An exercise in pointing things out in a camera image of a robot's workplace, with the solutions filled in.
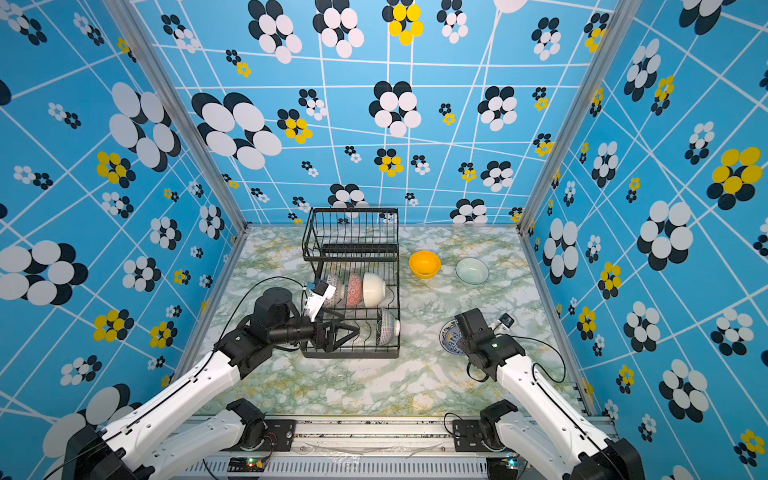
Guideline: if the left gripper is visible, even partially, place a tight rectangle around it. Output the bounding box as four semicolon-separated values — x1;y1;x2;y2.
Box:
273;306;362;352

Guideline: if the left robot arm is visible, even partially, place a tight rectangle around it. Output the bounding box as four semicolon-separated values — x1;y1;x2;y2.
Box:
55;285;360;479

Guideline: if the black two-tier dish rack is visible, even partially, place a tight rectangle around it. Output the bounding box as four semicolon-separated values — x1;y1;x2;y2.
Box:
300;207;402;359

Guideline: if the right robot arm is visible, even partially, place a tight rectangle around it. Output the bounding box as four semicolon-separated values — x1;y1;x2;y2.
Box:
455;308;645;479

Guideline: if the blue yellow floral bowl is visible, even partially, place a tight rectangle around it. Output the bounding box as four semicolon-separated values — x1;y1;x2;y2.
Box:
439;319;463;355

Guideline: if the dark blue patterned bowl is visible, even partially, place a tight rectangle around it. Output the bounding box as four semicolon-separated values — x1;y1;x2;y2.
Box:
376;308;400;346

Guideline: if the pale green glass bowl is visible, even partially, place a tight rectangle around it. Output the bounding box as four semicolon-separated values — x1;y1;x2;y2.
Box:
455;258;489;285

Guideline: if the white red lattice bowl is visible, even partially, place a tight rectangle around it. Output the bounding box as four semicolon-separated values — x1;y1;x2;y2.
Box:
324;273;345;308

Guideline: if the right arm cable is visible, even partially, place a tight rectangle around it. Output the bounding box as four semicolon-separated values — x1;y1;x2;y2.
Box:
464;334;568;385

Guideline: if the aluminium front rail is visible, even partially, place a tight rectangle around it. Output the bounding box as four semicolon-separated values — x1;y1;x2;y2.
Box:
110;415;636;480

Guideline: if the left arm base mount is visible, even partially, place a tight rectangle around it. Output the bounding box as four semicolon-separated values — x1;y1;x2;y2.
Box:
229;419;297;453

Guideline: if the plain white bowl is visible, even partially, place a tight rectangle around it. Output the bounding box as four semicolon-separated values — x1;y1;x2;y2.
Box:
362;272;387;308

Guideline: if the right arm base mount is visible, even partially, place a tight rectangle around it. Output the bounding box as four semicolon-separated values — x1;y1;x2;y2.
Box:
450;419;510;453

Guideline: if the black floral pink bowl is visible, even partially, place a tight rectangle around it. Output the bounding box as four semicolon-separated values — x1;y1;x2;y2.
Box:
346;273;363;308

